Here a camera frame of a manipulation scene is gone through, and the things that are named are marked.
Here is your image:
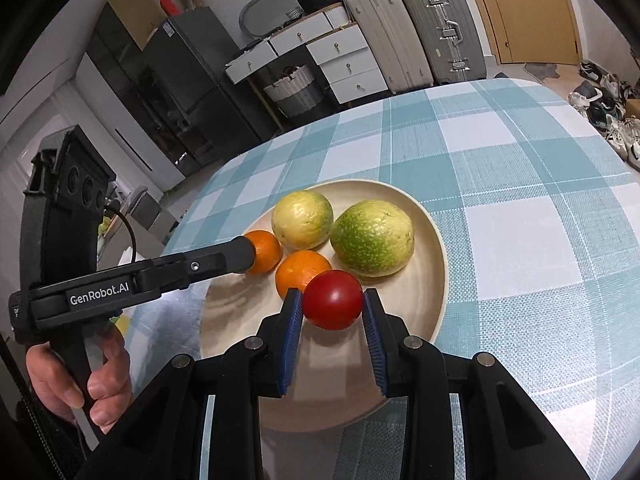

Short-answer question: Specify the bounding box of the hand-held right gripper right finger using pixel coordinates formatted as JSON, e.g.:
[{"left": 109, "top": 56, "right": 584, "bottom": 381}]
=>
[{"left": 362, "top": 287, "right": 593, "bottom": 480}]

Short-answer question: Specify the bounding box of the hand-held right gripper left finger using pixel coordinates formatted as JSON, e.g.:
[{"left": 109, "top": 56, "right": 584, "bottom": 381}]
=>
[{"left": 75, "top": 287, "right": 306, "bottom": 480}]

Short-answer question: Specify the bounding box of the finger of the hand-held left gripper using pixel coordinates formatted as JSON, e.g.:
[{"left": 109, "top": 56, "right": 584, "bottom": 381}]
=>
[{"left": 135, "top": 235, "right": 257, "bottom": 292}]

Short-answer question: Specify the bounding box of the orange tangerine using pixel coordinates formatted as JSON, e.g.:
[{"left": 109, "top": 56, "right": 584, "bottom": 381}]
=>
[
  {"left": 275, "top": 250, "right": 333, "bottom": 301},
  {"left": 243, "top": 230, "right": 282, "bottom": 276}
]

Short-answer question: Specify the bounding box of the red cherry tomato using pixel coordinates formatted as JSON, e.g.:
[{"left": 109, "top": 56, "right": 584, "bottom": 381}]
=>
[{"left": 302, "top": 270, "right": 364, "bottom": 331}]

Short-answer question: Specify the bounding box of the cream round plate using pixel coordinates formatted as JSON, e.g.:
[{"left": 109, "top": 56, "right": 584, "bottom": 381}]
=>
[{"left": 199, "top": 180, "right": 449, "bottom": 433}]

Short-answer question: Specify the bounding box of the yellow green round fruit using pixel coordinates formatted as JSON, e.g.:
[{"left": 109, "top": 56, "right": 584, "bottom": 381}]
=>
[{"left": 271, "top": 191, "right": 334, "bottom": 252}]

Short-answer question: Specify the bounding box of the green speckled round fruit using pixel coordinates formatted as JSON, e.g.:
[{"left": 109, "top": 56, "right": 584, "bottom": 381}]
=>
[{"left": 330, "top": 200, "right": 416, "bottom": 278}]

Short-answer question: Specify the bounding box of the person's left hand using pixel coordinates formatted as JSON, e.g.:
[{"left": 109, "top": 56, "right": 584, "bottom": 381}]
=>
[{"left": 25, "top": 327, "right": 135, "bottom": 436}]

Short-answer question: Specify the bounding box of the woven laundry basket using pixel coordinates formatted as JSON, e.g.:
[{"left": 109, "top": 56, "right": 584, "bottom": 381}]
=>
[{"left": 263, "top": 65, "right": 326, "bottom": 118}]

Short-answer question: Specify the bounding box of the dark glass wardrobe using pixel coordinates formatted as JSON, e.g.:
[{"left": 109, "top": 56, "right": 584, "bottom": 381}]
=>
[{"left": 75, "top": 2, "right": 201, "bottom": 186}]

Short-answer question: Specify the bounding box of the dark grey refrigerator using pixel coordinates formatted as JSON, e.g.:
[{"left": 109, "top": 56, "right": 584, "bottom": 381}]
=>
[{"left": 142, "top": 6, "right": 276, "bottom": 171}]

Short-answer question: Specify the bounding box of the teal checkered tablecloth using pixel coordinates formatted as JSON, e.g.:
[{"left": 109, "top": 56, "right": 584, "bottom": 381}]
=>
[{"left": 117, "top": 78, "right": 640, "bottom": 480}]

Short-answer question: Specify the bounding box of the white dresser with drawers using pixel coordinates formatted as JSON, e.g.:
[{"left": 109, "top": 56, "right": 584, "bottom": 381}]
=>
[{"left": 224, "top": 7, "right": 391, "bottom": 106}]

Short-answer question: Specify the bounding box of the large cardboard box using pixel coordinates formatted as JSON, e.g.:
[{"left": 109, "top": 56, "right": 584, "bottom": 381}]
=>
[{"left": 107, "top": 0, "right": 168, "bottom": 51}]

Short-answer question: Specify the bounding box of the beige suitcase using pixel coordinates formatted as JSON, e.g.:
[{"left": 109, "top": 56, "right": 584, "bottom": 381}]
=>
[{"left": 345, "top": 0, "right": 436, "bottom": 95}]

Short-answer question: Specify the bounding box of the grey cloth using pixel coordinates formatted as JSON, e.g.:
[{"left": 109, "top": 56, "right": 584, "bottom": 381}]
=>
[{"left": 522, "top": 61, "right": 563, "bottom": 83}]

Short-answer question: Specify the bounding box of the silver suitcase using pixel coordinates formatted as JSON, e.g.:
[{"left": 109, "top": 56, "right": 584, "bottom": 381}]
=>
[{"left": 399, "top": 0, "right": 488, "bottom": 86}]

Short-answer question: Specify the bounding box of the pile of shoes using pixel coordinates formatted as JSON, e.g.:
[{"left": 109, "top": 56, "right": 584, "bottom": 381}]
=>
[{"left": 567, "top": 60, "right": 640, "bottom": 171}]

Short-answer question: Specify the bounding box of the wooden door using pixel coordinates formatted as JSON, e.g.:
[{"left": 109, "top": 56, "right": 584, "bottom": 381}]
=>
[{"left": 462, "top": 0, "right": 583, "bottom": 66}]

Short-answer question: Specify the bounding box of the black cable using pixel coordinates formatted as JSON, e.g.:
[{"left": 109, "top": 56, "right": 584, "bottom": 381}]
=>
[{"left": 102, "top": 200, "right": 138, "bottom": 266}]

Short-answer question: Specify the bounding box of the white oval mirror frame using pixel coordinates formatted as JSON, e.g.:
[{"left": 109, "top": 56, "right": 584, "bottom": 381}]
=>
[{"left": 239, "top": 0, "right": 313, "bottom": 36}]

